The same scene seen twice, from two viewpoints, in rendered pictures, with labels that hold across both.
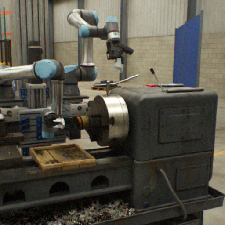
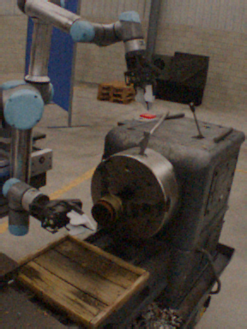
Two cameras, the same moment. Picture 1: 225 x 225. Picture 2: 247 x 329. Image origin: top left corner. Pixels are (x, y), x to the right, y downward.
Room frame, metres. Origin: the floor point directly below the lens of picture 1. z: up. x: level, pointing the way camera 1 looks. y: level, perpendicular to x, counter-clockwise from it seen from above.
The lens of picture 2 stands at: (1.06, 0.68, 1.60)
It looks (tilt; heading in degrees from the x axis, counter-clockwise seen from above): 20 degrees down; 326
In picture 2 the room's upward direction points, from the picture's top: 6 degrees clockwise
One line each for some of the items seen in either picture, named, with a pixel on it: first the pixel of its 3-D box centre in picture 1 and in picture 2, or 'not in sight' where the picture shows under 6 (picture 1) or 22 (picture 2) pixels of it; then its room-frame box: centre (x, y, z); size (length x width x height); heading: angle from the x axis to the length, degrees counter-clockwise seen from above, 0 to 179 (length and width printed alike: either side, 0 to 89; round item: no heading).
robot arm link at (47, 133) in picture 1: (48, 128); (19, 216); (2.08, 0.41, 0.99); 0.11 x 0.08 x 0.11; 164
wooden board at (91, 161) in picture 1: (61, 156); (78, 275); (1.82, 0.29, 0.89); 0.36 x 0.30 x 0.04; 25
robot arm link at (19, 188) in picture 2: (48, 114); (19, 194); (2.06, 0.41, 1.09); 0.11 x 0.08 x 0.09; 24
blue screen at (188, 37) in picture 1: (183, 67); (44, 54); (8.53, -1.86, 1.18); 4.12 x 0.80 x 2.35; 176
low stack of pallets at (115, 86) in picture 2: not in sight; (119, 92); (8.96, -4.24, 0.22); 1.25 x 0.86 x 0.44; 127
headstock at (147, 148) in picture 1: (160, 118); (176, 170); (2.13, -0.33, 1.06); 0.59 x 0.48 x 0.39; 115
